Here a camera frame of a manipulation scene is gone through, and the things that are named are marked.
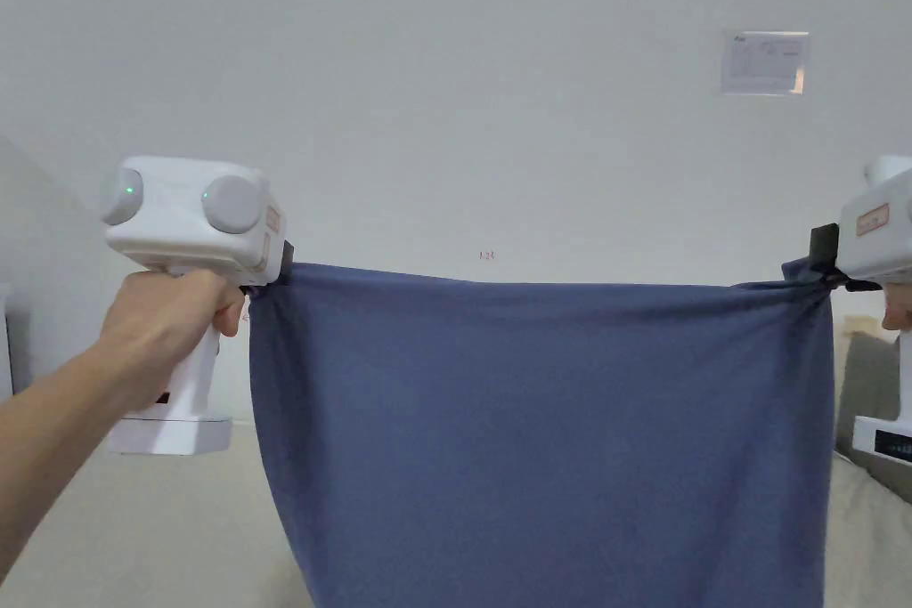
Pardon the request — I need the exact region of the white paper notice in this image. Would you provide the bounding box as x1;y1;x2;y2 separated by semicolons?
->
719;30;810;96

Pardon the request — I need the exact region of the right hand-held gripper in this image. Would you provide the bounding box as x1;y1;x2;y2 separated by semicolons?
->
810;155;912;475

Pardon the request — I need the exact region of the person's right hand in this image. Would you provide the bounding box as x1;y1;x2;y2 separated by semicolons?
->
880;282;912;334

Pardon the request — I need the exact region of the person's left hand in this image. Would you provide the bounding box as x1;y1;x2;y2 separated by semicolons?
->
98;269;248;418

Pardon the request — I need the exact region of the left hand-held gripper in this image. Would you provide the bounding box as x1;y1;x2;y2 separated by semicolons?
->
98;155;296;457

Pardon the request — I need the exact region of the person's left forearm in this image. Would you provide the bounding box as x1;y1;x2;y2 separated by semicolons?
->
0;340;140;591

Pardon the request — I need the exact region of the grey-green cushion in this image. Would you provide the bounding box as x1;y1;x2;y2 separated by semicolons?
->
832;314;912;504

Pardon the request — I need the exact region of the blue garment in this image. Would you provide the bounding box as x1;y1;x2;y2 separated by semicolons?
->
247;258;837;608

